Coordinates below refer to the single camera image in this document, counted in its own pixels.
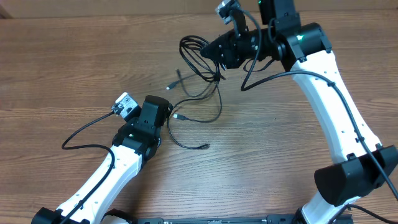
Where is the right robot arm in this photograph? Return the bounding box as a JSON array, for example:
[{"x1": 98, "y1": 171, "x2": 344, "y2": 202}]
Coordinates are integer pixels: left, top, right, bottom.
[{"x1": 200, "y1": 1, "x2": 397, "y2": 223}]

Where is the left camera cable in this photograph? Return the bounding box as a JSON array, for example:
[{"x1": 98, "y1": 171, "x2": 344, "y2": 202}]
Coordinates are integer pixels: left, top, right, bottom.
[{"x1": 60, "y1": 111, "x2": 116, "y2": 224}]

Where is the right camera cable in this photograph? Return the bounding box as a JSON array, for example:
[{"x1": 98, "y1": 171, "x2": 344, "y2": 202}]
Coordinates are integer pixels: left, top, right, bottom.
[{"x1": 231, "y1": 6, "x2": 398, "y2": 224}]

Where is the camera cable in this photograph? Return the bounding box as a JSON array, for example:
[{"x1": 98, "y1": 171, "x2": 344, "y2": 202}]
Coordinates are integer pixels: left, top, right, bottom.
[
  {"x1": 60, "y1": 111, "x2": 116, "y2": 224},
  {"x1": 231, "y1": 6, "x2": 398, "y2": 224}
]

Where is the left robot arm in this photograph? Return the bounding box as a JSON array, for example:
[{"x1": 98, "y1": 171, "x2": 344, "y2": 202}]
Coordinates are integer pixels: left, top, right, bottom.
[{"x1": 32, "y1": 92, "x2": 172, "y2": 224}]

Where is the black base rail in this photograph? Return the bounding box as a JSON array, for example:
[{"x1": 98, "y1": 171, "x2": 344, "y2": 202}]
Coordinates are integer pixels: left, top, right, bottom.
[{"x1": 102, "y1": 208, "x2": 354, "y2": 224}]

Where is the black cable bundle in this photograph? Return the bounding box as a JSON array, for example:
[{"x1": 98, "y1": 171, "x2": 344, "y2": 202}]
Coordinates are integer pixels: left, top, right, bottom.
[{"x1": 165, "y1": 35, "x2": 226, "y2": 124}]

